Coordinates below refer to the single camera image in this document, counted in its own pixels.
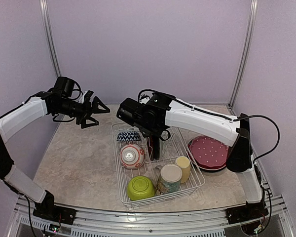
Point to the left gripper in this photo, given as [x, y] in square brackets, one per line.
[87, 112]

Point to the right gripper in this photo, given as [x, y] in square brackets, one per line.
[163, 128]

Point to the teal red flower plate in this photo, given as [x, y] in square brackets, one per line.
[155, 146]

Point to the red teal floral plate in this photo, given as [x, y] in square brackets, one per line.
[195, 160]

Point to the pink polka dot plate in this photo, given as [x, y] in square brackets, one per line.
[208, 153]

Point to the black rimmed beige plate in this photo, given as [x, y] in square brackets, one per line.
[212, 170]

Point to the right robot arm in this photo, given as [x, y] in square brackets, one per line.
[161, 111]

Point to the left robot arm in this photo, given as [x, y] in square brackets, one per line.
[36, 107]

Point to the blue white patterned bowl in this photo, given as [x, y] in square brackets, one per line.
[128, 136]

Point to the white red patterned bowl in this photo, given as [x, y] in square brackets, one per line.
[132, 156]

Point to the pale yellow cup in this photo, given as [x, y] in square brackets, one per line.
[185, 165]

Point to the teal floral mug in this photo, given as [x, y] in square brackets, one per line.
[169, 179]

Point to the lime green bowl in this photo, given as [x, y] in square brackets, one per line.
[140, 187]

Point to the white wire dish rack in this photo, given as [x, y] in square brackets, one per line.
[172, 148]

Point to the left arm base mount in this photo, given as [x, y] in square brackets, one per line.
[59, 214]

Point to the front aluminium rail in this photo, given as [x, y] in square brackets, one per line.
[89, 222]

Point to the left aluminium frame post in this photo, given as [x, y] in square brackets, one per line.
[49, 36]

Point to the aluminium frame post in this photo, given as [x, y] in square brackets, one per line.
[49, 36]
[245, 52]

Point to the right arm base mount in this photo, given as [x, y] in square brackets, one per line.
[245, 213]

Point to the right aluminium frame post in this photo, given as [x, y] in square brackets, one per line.
[245, 52]

